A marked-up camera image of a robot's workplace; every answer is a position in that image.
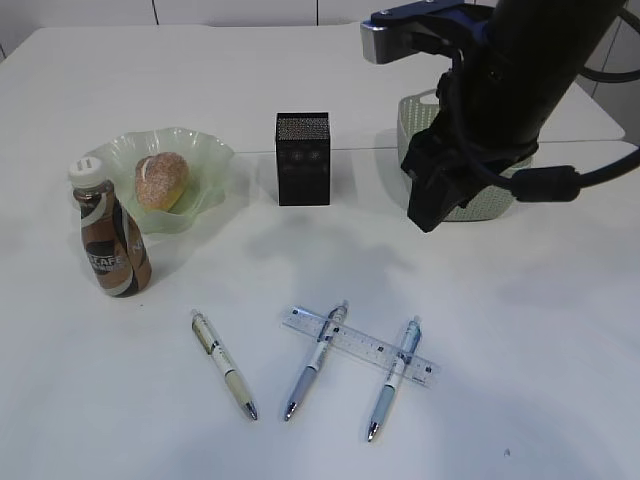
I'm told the Nescafe coffee bottle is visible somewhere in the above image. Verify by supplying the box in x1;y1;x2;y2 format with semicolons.
68;157;152;297

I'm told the beige pen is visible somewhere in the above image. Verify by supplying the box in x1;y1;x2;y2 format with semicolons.
190;309;259;421

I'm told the green plastic basket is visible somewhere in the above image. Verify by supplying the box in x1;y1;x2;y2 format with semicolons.
396;89;514;222

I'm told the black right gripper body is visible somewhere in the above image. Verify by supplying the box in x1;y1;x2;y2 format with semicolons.
408;1;625;190

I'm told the green glass wavy plate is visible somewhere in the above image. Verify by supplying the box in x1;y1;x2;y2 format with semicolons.
87;127;234;234

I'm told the clear plastic ruler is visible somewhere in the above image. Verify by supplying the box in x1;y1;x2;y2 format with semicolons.
283;307;440;387

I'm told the black pen holder box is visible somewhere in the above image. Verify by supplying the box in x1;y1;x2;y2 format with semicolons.
275;112;331;206

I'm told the grey blue pen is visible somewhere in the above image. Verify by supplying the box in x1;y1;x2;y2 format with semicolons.
283;300;349;422

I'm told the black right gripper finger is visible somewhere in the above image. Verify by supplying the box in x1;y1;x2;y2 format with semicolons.
405;149;489;233

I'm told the light blue pen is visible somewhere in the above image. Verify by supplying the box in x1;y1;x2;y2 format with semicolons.
367;316;421;442

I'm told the bread roll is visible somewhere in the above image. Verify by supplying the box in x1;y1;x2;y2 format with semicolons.
135;152;189;212

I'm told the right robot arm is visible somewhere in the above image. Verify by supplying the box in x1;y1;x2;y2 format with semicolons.
388;1;639;232

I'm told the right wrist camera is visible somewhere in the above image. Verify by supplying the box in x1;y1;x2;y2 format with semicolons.
360;1;494;65

